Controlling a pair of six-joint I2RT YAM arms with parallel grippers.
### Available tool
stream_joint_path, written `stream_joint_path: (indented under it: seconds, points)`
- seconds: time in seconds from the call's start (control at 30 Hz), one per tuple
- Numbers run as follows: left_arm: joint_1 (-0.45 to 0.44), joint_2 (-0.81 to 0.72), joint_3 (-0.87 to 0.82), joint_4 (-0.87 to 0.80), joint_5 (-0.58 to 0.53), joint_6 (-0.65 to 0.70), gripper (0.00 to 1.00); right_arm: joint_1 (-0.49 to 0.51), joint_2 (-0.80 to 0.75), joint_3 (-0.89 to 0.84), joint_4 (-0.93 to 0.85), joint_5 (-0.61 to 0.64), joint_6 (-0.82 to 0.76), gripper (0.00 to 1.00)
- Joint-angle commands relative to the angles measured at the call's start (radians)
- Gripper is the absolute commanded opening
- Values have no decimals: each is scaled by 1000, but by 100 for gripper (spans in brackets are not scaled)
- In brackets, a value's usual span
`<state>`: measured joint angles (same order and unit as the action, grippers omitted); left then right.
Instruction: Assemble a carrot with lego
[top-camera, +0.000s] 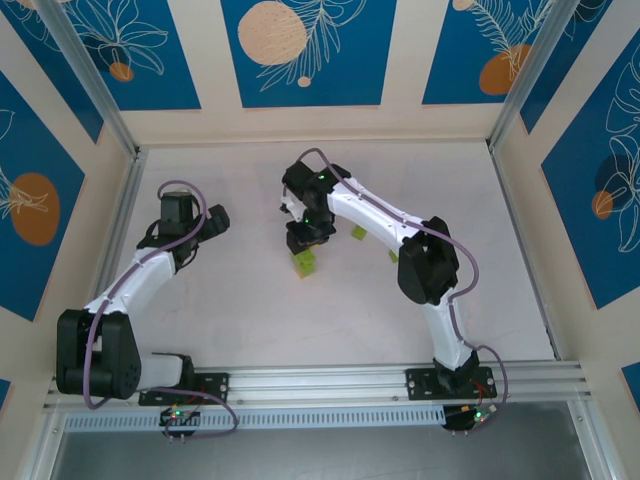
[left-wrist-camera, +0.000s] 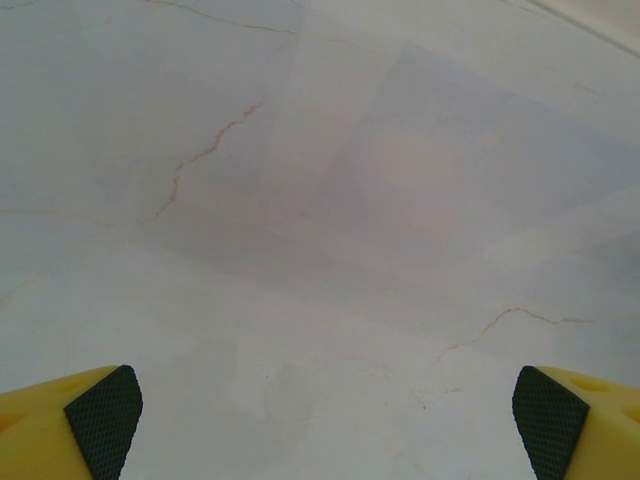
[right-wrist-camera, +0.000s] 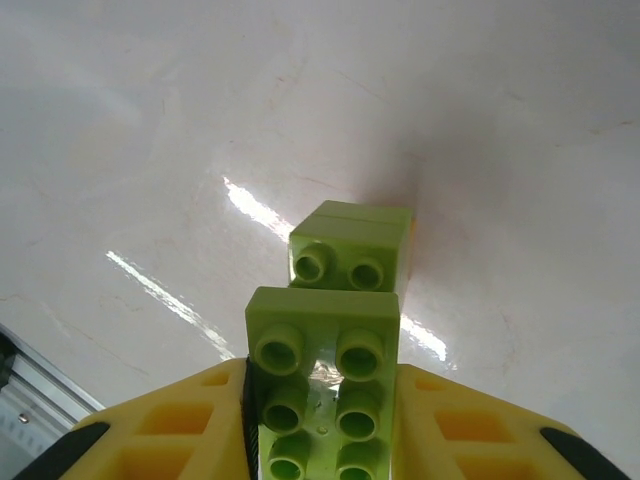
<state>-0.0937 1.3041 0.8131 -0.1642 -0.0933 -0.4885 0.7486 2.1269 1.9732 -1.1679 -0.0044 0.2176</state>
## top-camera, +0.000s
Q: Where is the small circuit board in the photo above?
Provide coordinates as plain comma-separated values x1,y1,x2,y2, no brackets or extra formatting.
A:
443,403,499,432
158,404,204,430

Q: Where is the grey metal sheet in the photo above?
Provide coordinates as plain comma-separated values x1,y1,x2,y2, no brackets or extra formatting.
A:
47,399,596,480

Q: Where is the aluminium side rail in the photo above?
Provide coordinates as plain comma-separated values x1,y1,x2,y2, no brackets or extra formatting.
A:
97,149,149,306
487,144,560,361

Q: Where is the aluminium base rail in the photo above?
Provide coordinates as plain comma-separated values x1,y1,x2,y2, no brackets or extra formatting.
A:
42,362,599,414

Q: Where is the blue floral wall panel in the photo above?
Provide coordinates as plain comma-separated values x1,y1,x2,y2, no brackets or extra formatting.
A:
0,0,105,145
541,52,640,312
221,0,399,109
0,72,87,322
422,0,554,106
519,0,615,136
64,0,202,112

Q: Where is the grey slotted cable duct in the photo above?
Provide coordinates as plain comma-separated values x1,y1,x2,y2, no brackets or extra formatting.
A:
63,405,449,434

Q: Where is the aluminium frame post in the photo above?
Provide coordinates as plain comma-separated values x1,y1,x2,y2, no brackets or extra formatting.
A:
488,0,589,154
35,0,141,160

